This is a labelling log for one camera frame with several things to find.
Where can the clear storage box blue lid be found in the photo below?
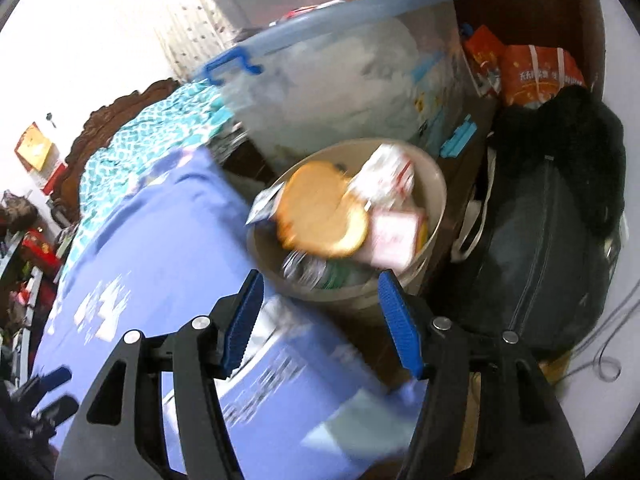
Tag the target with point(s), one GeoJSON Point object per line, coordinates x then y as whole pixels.
{"type": "Point", "coordinates": [350, 85]}

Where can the small hanging wall ornament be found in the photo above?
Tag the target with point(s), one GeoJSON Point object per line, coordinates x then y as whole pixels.
{"type": "Point", "coordinates": [49, 120]}

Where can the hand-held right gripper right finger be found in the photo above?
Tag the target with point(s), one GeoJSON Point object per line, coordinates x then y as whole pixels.
{"type": "Point", "coordinates": [400, 325]}

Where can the red and white carton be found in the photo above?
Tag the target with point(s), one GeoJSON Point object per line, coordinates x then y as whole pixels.
{"type": "Point", "coordinates": [385, 175]}

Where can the beige trash bucket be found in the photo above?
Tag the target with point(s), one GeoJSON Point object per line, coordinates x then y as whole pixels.
{"type": "Point", "coordinates": [345, 297]}

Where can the red and yellow wall calendar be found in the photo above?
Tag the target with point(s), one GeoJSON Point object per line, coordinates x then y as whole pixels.
{"type": "Point", "coordinates": [35, 147]}

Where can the orange snack bag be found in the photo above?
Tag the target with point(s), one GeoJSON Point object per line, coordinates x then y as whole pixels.
{"type": "Point", "coordinates": [485, 57]}
{"type": "Point", "coordinates": [540, 75]}

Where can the beige leaf print curtain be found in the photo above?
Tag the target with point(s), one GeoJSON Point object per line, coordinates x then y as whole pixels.
{"type": "Point", "coordinates": [190, 25]}

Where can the dark grey backpack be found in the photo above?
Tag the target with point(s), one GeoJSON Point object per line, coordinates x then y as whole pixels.
{"type": "Point", "coordinates": [530, 270]}

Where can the teal patterned quilt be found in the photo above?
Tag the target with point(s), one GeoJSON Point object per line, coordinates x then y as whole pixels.
{"type": "Point", "coordinates": [140, 135]}

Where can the brown handbag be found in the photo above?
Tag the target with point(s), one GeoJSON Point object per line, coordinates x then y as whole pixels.
{"type": "Point", "coordinates": [17, 212]}

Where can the pink and white packet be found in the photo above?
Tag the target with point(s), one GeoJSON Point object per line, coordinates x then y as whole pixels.
{"type": "Point", "coordinates": [395, 237]}

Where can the blue printed blanket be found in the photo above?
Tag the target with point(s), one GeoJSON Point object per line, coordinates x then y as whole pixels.
{"type": "Point", "coordinates": [150, 240]}

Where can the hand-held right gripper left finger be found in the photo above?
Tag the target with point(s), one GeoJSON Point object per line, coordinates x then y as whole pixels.
{"type": "Point", "coordinates": [242, 320]}

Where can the grey metal shelf rack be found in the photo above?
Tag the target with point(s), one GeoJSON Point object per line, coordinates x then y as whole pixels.
{"type": "Point", "coordinates": [25, 305]}

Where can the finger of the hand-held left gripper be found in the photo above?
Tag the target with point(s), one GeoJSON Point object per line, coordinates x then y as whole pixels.
{"type": "Point", "coordinates": [60, 410]}
{"type": "Point", "coordinates": [52, 380]}

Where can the carved wooden headboard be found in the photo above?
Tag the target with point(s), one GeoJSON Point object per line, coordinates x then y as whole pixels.
{"type": "Point", "coordinates": [100, 125]}

